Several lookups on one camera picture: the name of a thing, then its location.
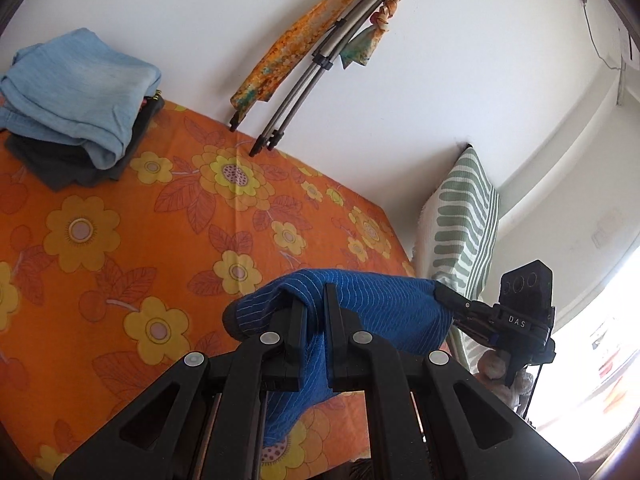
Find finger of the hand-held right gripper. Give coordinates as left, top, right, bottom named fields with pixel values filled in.
left=434, top=282, right=496, bottom=318
left=452, top=316, right=501, bottom=348

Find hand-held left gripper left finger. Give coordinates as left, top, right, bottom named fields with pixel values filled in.
left=52, top=297, right=308, bottom=480

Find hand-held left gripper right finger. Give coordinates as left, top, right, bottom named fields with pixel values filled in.
left=324, top=282, right=578, bottom=480

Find blue striped pants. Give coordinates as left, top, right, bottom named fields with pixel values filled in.
left=222, top=268, right=455, bottom=446

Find person's right hand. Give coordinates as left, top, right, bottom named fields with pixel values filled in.
left=472, top=349, right=533, bottom=413

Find bright window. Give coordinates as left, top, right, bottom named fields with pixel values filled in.
left=530, top=240, right=640, bottom=466

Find green and white striped pillow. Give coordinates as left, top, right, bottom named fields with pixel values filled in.
left=415, top=146, right=501, bottom=376

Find orange floral bedsheet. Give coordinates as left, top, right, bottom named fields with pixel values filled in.
left=0, top=100, right=416, bottom=480

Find black garment with pink print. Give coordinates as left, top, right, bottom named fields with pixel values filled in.
left=140, top=90, right=166, bottom=121

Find orange patterned scarf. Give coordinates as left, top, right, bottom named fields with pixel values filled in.
left=230, top=0, right=403, bottom=111

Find grey metal tripod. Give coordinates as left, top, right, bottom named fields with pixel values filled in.
left=227, top=0, right=401, bottom=157

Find dark grey folded garment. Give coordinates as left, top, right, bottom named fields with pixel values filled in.
left=5, top=110, right=151, bottom=191

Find light blue folded garment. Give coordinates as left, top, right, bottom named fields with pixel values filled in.
left=0, top=27, right=162, bottom=171

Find white wall switch plate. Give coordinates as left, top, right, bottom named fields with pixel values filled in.
left=592, top=210, right=623, bottom=248

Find thin wall cable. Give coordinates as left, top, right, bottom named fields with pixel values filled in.
left=577, top=0, right=626, bottom=71

